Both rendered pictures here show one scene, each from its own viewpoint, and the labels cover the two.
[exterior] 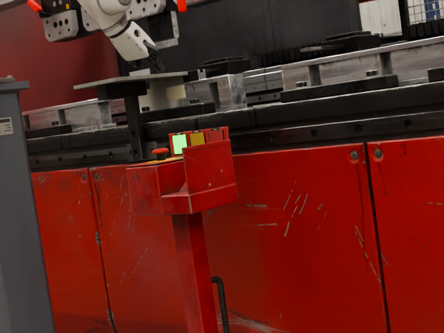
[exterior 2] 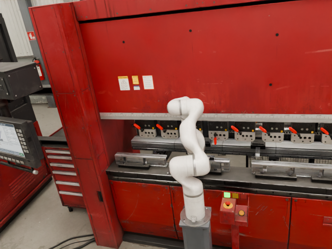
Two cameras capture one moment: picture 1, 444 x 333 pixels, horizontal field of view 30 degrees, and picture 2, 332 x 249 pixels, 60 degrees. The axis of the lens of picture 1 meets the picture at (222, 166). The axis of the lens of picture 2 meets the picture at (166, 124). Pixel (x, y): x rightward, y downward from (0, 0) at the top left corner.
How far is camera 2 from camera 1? 1.88 m
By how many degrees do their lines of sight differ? 30
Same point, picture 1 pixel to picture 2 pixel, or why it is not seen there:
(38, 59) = (115, 127)
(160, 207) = (233, 223)
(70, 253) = (156, 208)
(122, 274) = not seen: hidden behind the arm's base
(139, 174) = (226, 214)
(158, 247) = not seen: hidden behind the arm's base
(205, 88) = (218, 164)
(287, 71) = (254, 165)
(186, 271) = (234, 234)
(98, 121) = (164, 164)
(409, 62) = (300, 171)
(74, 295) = (157, 219)
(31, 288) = not seen: outside the picture
